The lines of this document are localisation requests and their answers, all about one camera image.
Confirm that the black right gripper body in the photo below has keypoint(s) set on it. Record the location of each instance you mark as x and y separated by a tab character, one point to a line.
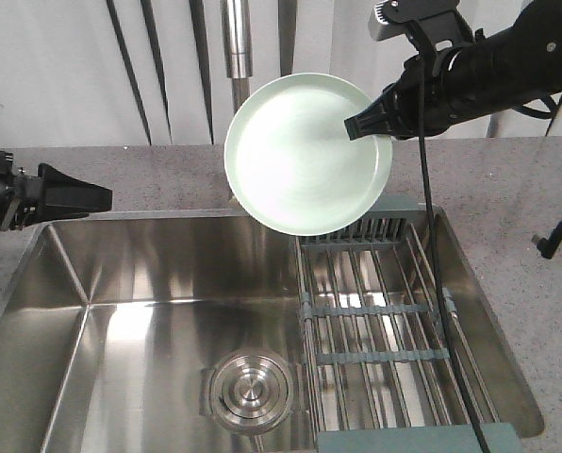
474	81

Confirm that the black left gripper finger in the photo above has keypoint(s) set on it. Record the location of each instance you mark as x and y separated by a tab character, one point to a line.
62	190
51	211

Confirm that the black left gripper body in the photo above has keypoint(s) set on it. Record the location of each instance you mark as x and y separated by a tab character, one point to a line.
19	195

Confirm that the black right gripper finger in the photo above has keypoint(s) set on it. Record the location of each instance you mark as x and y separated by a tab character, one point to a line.
376	119

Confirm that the light green round plate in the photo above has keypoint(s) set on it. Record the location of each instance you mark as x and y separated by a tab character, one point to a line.
289	160

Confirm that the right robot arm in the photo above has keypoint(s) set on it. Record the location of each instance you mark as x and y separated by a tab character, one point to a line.
535	48

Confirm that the roll-up dish drying rack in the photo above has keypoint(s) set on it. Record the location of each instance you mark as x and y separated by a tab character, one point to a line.
388	368

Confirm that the white pleated curtain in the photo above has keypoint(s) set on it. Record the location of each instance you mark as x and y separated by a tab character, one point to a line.
93	73

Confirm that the stainless steel sink basin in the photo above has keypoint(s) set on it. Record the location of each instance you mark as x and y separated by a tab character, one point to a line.
110	322

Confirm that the stainless steel faucet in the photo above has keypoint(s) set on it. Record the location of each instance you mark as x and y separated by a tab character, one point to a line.
237	45

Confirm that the round metal sink drain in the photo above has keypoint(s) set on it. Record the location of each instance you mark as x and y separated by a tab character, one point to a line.
250	391

